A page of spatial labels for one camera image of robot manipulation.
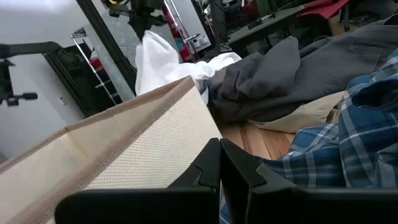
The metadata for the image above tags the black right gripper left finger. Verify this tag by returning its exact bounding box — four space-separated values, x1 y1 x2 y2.
55 138 222 224

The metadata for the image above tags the cream garment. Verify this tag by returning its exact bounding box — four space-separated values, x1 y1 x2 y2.
248 90 346 134

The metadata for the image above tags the blue plaid shirt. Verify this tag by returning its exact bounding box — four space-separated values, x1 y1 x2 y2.
219 48 398 224

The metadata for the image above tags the beige fabric storage bin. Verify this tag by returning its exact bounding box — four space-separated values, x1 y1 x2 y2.
0 75 223 224

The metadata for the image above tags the grey garment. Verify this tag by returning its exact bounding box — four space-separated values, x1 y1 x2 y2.
206 15 398 124

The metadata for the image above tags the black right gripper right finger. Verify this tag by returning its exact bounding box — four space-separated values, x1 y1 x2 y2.
220 139 398 224

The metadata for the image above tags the dark work table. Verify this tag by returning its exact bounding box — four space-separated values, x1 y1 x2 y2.
226 5 306 57

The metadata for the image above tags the red cylinder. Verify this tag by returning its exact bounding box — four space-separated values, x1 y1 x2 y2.
160 0 197 63

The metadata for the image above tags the red sheet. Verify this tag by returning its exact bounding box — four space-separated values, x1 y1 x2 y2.
298 0 351 20

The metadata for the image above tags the black frame post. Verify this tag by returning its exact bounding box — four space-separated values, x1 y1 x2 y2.
75 0 138 96

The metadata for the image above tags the metal wire shelf rack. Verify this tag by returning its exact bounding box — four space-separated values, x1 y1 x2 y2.
70 27 123 106

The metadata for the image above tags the white garment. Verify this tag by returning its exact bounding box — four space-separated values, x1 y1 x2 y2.
134 30 243 105

